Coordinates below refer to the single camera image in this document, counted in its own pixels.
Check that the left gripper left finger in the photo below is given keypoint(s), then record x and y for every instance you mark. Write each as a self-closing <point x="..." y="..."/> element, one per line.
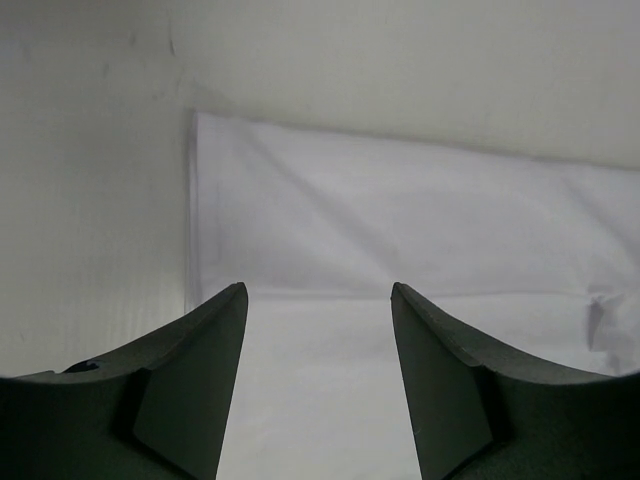
<point x="155" y="408"/>

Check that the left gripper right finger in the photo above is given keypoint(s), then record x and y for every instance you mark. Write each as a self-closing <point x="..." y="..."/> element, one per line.
<point x="482" y="409"/>

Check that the white t shirt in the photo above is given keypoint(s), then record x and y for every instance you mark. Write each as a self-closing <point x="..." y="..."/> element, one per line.
<point x="320" y="226"/>

